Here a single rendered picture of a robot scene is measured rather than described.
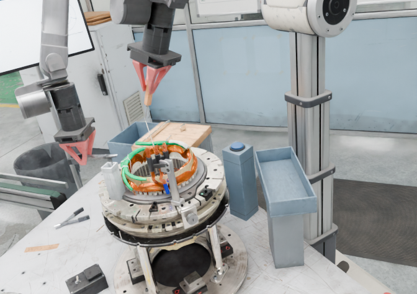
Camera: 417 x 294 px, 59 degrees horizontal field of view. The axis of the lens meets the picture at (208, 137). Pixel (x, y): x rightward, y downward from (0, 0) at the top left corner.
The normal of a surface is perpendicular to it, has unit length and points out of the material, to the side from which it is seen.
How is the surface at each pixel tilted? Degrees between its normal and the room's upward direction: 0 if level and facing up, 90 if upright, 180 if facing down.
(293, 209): 90
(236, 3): 90
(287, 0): 90
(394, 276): 0
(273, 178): 0
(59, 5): 73
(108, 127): 90
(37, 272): 0
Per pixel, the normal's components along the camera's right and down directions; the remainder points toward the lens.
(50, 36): 0.39, 0.03
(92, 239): -0.13, -0.89
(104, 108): -0.38, 0.46
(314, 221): 0.50, 0.33
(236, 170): -0.67, 0.41
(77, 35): 0.62, 0.15
